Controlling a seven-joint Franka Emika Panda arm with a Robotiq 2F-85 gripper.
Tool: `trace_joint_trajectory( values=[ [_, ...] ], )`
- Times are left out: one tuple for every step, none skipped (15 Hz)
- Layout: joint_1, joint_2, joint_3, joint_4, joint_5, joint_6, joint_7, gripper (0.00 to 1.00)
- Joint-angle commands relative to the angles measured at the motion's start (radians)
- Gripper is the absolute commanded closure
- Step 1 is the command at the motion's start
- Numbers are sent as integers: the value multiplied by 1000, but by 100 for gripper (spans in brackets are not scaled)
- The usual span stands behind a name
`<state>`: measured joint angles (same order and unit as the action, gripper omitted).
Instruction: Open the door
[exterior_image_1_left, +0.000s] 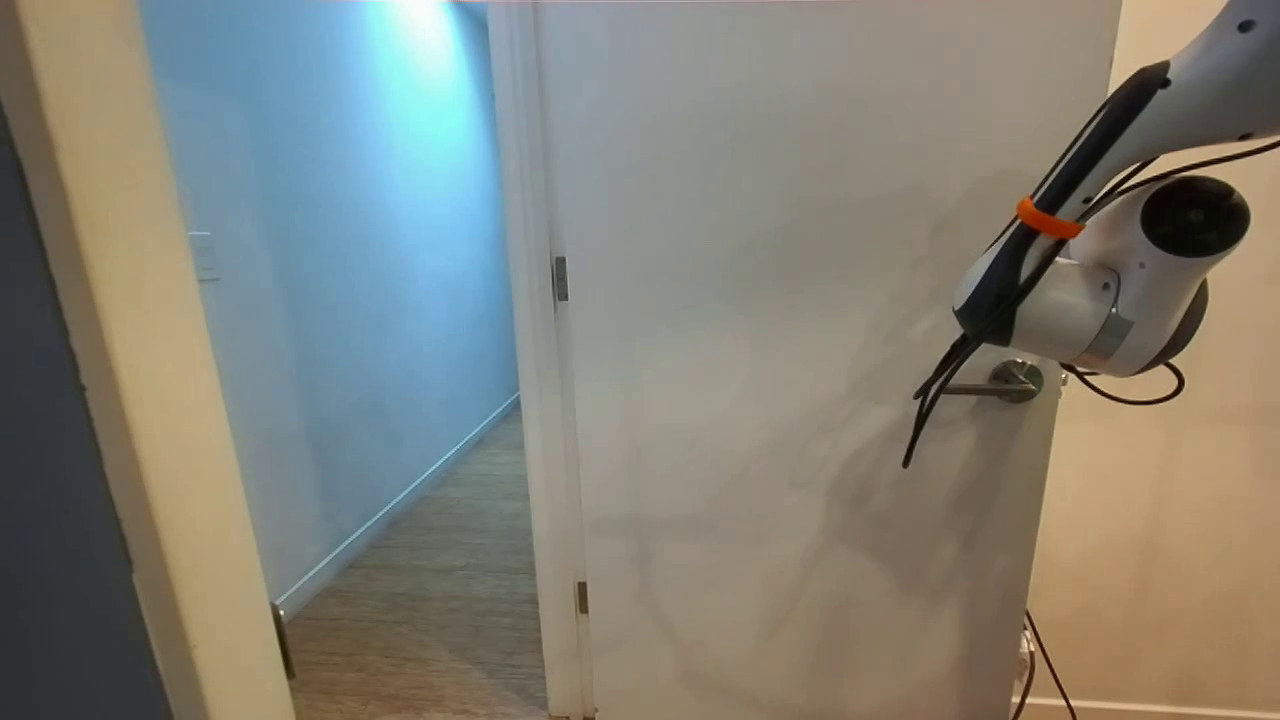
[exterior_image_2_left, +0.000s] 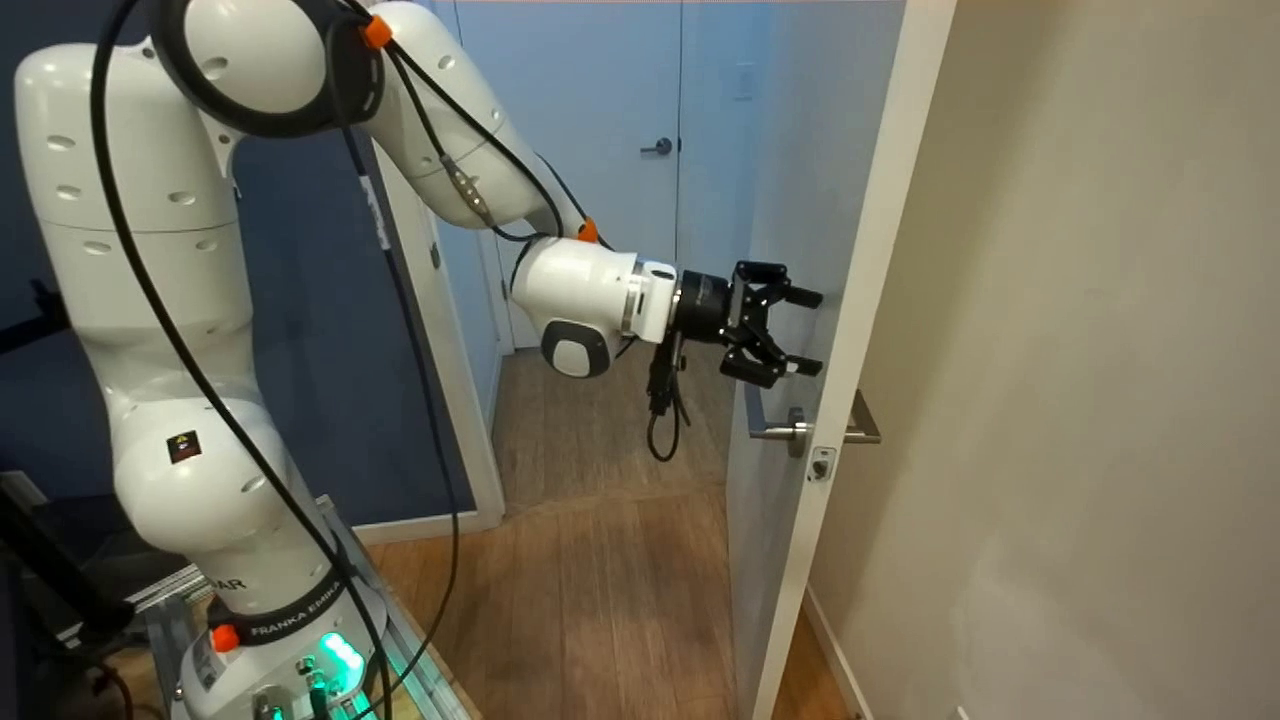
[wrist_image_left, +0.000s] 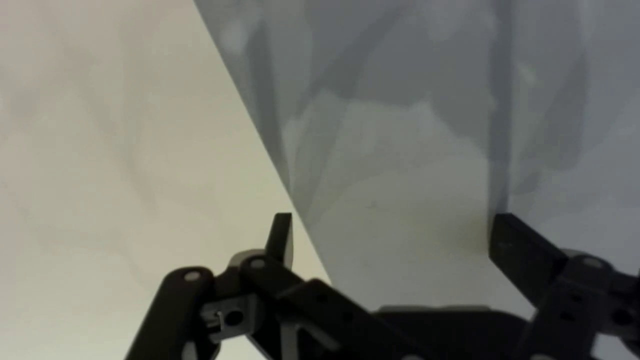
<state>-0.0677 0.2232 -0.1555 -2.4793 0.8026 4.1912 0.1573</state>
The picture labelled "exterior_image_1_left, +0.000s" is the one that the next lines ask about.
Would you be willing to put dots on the white door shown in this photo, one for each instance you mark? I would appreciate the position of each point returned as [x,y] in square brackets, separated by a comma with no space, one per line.
[774,334]

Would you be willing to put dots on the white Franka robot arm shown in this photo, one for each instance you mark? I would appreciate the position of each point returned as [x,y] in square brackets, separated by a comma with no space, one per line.
[1146,266]

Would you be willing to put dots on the metal door hinge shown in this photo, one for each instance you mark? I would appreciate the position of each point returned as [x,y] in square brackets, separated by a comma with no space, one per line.
[582,597]
[561,278]

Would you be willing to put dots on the hallway baseboard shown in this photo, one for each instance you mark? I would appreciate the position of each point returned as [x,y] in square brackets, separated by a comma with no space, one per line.
[401,500]

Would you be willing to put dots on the white baseboard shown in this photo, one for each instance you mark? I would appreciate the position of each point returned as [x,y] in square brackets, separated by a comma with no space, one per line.
[1174,709]

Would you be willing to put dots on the hallway light switch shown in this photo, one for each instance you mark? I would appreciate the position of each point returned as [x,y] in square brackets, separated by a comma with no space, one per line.
[202,259]

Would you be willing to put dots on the white door frame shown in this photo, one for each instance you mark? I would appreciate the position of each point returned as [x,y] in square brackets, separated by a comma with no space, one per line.
[107,401]

